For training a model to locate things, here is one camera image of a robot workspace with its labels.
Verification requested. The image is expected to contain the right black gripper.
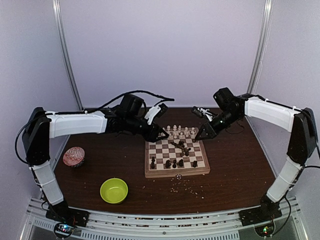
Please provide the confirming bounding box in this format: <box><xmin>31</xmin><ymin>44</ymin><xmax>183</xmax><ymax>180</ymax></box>
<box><xmin>195</xmin><ymin>108</ymin><xmax>241</xmax><ymax>141</ymax></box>

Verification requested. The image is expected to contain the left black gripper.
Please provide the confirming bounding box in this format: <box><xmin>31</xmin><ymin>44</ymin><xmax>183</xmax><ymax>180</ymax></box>
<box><xmin>124</xmin><ymin>114</ymin><xmax>169</xmax><ymax>143</ymax></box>

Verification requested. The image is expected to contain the dark queen piece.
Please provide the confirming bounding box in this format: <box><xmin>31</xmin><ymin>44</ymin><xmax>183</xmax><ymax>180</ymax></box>
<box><xmin>164</xmin><ymin>160</ymin><xmax>171</xmax><ymax>169</ymax></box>

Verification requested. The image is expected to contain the dark knight piece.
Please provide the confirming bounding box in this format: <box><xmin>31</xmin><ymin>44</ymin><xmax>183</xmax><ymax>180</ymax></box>
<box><xmin>192</xmin><ymin>160</ymin><xmax>198</xmax><ymax>168</ymax></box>

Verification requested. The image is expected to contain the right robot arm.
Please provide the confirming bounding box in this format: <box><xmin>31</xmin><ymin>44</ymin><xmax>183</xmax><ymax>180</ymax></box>
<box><xmin>191</xmin><ymin>87</ymin><xmax>319</xmax><ymax>221</ymax></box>

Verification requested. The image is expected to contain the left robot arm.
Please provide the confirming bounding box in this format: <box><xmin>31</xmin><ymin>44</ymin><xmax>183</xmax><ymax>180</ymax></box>
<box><xmin>16</xmin><ymin>90</ymin><xmax>173</xmax><ymax>222</ymax></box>

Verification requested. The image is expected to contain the pile of dark chess pieces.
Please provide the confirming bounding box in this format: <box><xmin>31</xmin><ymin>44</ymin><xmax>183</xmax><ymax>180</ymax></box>
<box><xmin>170</xmin><ymin>140</ymin><xmax>191</xmax><ymax>157</ymax></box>

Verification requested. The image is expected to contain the wooden chess board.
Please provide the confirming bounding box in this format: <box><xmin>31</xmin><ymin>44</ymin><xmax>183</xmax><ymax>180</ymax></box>
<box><xmin>144</xmin><ymin>138</ymin><xmax>211</xmax><ymax>178</ymax></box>

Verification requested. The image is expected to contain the green plastic bowl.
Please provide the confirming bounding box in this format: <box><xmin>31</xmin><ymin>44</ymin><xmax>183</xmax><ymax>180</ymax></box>
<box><xmin>99</xmin><ymin>178</ymin><xmax>129</xmax><ymax>205</ymax></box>

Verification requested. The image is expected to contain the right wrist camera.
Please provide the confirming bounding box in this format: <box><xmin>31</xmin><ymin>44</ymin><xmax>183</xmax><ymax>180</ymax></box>
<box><xmin>191</xmin><ymin>106</ymin><xmax>217</xmax><ymax>122</ymax></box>

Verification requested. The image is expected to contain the right aluminium frame post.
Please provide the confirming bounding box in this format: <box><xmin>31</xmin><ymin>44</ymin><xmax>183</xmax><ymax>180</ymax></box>
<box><xmin>247</xmin><ymin>0</ymin><xmax>273</xmax><ymax>94</ymax></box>

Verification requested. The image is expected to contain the aluminium frame post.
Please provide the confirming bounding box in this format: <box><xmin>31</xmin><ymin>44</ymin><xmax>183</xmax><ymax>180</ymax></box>
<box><xmin>52</xmin><ymin>0</ymin><xmax>83</xmax><ymax>111</ymax></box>
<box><xmin>247</xmin><ymin>0</ymin><xmax>273</xmax><ymax>94</ymax></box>

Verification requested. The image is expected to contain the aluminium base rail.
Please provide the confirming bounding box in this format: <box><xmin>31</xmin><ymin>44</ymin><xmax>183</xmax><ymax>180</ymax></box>
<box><xmin>19</xmin><ymin>196</ymin><xmax>305</xmax><ymax>240</ymax></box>

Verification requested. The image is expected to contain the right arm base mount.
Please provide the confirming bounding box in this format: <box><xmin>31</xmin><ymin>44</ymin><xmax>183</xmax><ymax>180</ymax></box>
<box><xmin>238</xmin><ymin>206</ymin><xmax>282</xmax><ymax>238</ymax></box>

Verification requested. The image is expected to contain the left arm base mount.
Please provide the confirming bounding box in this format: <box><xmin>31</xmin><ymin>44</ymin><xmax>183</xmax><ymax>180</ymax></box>
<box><xmin>45</xmin><ymin>208</ymin><xmax>90</xmax><ymax>239</ymax></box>

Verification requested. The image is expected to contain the left aluminium frame post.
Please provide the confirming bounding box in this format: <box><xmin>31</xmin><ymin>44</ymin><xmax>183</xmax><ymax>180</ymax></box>
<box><xmin>52</xmin><ymin>0</ymin><xmax>83</xmax><ymax>111</ymax></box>

